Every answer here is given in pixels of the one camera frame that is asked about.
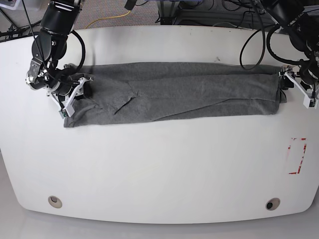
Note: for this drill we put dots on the right table cable grommet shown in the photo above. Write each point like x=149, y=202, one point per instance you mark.
x=273, y=204

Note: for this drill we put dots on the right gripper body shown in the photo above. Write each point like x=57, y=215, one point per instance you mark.
x=59, y=83

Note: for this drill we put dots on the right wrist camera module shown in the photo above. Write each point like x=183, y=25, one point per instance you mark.
x=67, y=112

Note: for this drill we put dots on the left table cable grommet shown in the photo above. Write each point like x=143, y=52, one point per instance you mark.
x=55, y=202

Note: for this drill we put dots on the aluminium frame post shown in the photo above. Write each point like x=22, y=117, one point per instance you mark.
x=167, y=11

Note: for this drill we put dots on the black tripod stand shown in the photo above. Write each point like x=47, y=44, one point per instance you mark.
x=14, y=31

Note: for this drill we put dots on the grey T-shirt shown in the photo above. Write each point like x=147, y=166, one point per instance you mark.
x=156, y=91

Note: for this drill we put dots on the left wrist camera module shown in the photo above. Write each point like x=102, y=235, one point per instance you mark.
x=310, y=102

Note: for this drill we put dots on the red tape rectangle marking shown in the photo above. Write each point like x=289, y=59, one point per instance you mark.
x=295, y=155

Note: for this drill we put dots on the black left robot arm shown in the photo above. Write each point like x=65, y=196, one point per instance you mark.
x=303, y=31

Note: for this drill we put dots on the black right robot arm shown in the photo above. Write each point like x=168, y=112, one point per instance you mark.
x=49, y=46

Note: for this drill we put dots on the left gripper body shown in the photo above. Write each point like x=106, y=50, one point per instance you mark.
x=305, y=76

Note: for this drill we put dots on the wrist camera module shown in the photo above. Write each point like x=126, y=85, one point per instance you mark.
x=310, y=102
x=67, y=112

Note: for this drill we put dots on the table cable grommet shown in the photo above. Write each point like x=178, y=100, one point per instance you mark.
x=55, y=202
x=273, y=204

